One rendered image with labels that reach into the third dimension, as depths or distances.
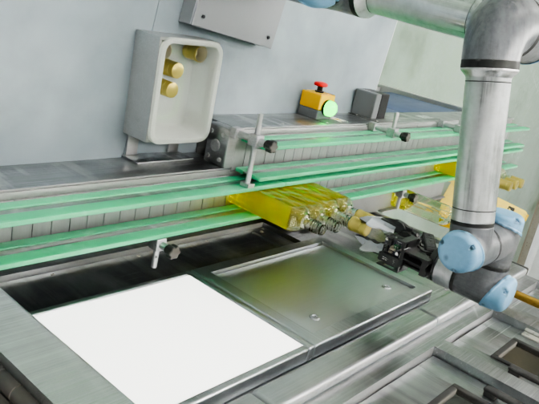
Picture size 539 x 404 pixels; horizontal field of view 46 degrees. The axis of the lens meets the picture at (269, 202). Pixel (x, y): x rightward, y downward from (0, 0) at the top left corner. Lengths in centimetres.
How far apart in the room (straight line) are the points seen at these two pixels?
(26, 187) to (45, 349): 78
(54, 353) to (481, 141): 86
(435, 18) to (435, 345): 66
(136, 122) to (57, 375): 102
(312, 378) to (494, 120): 53
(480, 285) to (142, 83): 79
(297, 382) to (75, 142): 66
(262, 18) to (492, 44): 63
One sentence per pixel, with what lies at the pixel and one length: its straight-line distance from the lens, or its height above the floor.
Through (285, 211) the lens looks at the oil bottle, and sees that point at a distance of 141.
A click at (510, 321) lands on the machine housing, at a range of 165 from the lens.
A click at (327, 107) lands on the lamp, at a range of 179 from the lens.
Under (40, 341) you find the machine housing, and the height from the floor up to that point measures 153.
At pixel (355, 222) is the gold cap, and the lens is 146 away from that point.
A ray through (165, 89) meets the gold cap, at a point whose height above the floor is 81.
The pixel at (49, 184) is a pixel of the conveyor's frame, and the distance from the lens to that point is 121.
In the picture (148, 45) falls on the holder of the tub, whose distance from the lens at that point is 135.
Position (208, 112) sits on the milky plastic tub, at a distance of 145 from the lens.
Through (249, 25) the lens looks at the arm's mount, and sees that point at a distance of 154.
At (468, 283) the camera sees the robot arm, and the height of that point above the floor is 146.
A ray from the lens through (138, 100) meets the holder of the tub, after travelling 138.
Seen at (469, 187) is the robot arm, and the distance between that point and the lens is 114.
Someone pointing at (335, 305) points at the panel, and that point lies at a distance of 136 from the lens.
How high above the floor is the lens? 184
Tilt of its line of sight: 35 degrees down
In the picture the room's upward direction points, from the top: 115 degrees clockwise
